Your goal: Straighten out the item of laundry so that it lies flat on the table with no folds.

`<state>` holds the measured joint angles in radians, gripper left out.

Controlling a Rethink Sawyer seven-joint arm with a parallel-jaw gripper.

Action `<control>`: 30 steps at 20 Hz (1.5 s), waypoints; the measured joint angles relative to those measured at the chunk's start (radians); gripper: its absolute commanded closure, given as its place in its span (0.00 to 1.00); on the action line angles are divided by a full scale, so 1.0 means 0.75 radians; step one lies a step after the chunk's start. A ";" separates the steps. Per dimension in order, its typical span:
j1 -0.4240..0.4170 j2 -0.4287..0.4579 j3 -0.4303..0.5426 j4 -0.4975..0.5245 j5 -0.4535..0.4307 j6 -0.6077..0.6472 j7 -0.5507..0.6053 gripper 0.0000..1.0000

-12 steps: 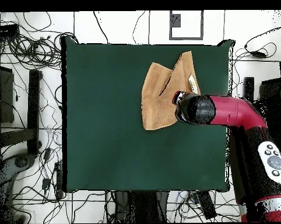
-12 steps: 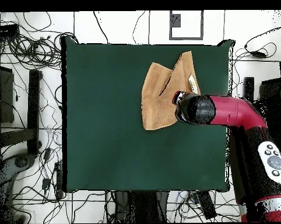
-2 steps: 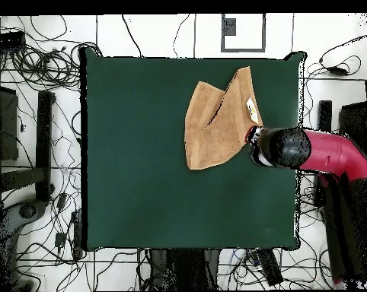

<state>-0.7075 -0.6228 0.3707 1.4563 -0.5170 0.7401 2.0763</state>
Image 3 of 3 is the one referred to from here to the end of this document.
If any tan terry towel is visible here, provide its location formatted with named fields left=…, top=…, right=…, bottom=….
left=183, top=65, right=264, bottom=170

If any flat black box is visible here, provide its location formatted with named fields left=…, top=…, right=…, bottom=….
left=0, top=30, right=27, bottom=50

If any large black box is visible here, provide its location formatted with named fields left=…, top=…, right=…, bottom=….
left=337, top=101, right=367, bottom=145
left=0, top=84, right=19, bottom=161

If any grey square floor marker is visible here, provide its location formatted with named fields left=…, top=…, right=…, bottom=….
left=220, top=13, right=266, bottom=53

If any dark green table cloth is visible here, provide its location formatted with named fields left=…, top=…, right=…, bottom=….
left=79, top=46, right=308, bottom=252

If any black oblong floor box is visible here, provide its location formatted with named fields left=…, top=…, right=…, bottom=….
left=255, top=248, right=284, bottom=287

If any long black power strip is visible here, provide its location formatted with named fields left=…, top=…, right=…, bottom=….
left=71, top=209, right=85, bottom=260

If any small black power adapter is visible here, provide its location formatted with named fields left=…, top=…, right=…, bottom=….
left=54, top=232, right=67, bottom=249

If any office chair base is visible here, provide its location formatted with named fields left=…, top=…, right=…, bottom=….
left=0, top=198, right=48, bottom=292

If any black metal frame bar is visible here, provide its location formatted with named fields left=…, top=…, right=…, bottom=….
left=318, top=100, right=333, bottom=132
left=34, top=90, right=56, bottom=202

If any black adapter with cable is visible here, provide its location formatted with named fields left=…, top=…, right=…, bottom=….
left=318, top=30, right=367, bottom=77

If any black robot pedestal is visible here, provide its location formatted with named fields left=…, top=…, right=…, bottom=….
left=137, top=247, right=222, bottom=291

